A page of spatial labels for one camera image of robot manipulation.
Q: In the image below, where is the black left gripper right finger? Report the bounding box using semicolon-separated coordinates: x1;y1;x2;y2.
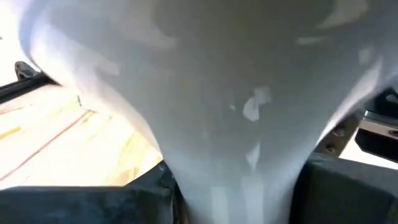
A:
290;152;398;224

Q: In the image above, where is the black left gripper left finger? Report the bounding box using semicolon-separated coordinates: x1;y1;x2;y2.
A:
0;162;180;224

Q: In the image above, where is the white reflector lightbulb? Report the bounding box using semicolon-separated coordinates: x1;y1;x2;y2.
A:
18;0;398;224

